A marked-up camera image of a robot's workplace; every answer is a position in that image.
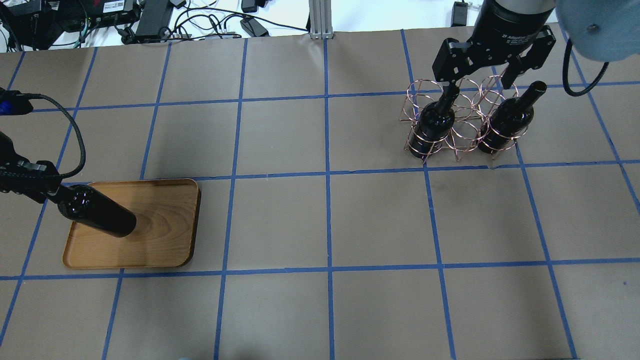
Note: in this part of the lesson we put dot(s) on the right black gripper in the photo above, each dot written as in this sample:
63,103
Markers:
506,26

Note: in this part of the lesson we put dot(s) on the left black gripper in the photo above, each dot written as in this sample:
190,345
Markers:
20,181

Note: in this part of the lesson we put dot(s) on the dark wine bottle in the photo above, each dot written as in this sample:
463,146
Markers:
433,125
86,205
511,117

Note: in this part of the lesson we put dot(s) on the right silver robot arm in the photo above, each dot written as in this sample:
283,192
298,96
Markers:
603,31

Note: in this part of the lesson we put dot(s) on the wooden tray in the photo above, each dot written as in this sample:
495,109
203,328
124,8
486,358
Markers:
166,212

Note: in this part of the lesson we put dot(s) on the black power adapter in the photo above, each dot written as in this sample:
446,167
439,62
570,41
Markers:
459,13

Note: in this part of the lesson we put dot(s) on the copper wire bottle basket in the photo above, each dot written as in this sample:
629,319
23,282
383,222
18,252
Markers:
471,130

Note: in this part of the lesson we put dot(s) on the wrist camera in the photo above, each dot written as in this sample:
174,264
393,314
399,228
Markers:
14,103

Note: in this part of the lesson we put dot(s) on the aluminium frame post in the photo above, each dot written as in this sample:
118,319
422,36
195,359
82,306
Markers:
320,19

